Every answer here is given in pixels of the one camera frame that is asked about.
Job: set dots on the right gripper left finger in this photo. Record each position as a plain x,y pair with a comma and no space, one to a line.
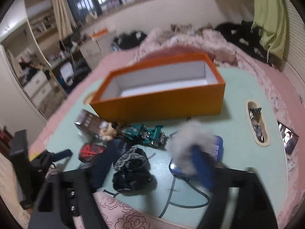
63,196

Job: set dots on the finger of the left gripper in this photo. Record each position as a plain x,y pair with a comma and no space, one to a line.
54,157

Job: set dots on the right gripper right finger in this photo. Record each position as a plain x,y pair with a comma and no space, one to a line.
253,208

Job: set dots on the black doll jacket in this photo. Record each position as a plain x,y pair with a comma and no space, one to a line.
129,162

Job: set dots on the grey fluffy pompom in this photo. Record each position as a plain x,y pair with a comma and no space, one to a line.
190,133

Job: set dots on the red black pouch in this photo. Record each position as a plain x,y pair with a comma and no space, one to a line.
89,151

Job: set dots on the brown printed box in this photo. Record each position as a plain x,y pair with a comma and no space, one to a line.
90,123

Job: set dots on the blue tin box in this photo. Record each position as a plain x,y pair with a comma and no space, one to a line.
217,157

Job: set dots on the small doll figure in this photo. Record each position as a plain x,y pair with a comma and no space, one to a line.
108,131

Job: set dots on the teal toy car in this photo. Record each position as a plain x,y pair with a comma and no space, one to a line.
142,135

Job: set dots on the orange cardboard box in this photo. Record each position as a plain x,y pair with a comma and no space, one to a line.
161,88

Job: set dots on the white drawer cabinet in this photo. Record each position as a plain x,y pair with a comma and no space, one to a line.
94,50

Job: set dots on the black clothes pile left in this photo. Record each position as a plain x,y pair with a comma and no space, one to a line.
127,41

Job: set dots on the black clothes pile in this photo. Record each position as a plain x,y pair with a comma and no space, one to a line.
244,37
127,41

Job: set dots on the pink blanket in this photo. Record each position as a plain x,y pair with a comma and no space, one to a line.
209,41

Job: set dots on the black clothes pile right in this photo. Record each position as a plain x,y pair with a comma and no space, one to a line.
244,37

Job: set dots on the green hanging cloth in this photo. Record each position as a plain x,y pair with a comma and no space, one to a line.
270,16

